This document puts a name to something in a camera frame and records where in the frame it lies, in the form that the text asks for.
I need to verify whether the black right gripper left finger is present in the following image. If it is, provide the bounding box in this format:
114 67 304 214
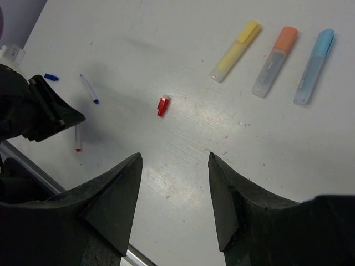
1 153 143 265

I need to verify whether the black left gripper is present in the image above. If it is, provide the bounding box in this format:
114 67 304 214
1 64 86 142

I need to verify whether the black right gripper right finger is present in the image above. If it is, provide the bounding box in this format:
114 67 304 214
208 153 354 265

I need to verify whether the thin red pen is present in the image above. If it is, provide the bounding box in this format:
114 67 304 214
74 125 82 152

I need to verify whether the red marker cap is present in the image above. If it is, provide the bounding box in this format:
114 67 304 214
157 95 170 117

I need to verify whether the yellow highlighter marker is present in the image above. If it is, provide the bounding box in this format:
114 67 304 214
211 27 262 83

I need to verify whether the orange clear marker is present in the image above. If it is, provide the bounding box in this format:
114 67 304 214
251 26 299 98

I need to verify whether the orange marker cap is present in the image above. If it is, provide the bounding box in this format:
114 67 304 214
273 26 298 53

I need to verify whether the yellow marker cap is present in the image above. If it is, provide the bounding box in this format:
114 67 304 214
236 21 261 43

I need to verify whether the blue marker cap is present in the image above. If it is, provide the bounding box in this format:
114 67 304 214
311 28 335 58

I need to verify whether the blue highlighter marker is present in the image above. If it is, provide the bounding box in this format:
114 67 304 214
293 28 337 106

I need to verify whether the thin blue pen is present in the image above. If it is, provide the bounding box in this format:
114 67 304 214
80 74 99 104

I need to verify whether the small blue pen cap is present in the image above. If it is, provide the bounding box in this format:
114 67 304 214
44 73 59 81

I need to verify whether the aluminium frame rail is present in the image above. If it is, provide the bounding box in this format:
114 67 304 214
1 141 156 266

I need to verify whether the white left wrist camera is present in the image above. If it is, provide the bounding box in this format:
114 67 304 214
1 43 26 70

